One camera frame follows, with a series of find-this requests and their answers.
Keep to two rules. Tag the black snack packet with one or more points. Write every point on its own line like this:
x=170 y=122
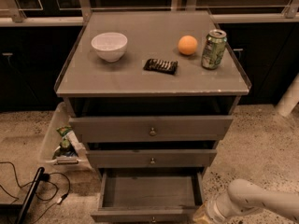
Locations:
x=161 y=66

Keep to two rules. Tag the white cylindrical post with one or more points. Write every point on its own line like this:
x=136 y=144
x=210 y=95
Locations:
x=290 y=99

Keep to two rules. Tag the black bar stand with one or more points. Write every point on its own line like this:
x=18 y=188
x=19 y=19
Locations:
x=29 y=196

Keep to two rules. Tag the grey drawer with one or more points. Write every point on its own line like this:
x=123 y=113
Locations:
x=149 y=195
x=151 y=158
x=150 y=129

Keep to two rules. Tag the white ceramic bowl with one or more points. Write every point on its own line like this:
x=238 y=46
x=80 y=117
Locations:
x=110 y=46

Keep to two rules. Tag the grey drawer cabinet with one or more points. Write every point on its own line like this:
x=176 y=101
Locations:
x=92 y=87

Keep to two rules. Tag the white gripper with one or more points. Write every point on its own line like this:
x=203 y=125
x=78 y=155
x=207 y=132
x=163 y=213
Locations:
x=212 y=208

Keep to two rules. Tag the green soda can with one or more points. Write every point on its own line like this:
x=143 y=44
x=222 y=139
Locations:
x=214 y=49

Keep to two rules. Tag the grey middle drawer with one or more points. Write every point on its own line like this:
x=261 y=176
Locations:
x=151 y=158

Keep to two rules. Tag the grey bottom drawer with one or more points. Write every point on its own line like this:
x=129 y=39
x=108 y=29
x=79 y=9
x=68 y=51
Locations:
x=149 y=195

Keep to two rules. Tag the clear plastic bin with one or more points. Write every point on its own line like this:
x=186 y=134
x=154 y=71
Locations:
x=52 y=139

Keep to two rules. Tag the grey top drawer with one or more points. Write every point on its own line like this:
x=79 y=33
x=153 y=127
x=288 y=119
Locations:
x=150 y=129

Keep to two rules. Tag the orange fruit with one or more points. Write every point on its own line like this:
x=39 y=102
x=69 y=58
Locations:
x=187 y=45

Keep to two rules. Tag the green snack bag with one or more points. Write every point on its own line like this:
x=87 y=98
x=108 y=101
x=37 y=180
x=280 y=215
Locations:
x=65 y=148

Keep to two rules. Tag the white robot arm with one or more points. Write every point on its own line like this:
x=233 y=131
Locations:
x=243 y=198

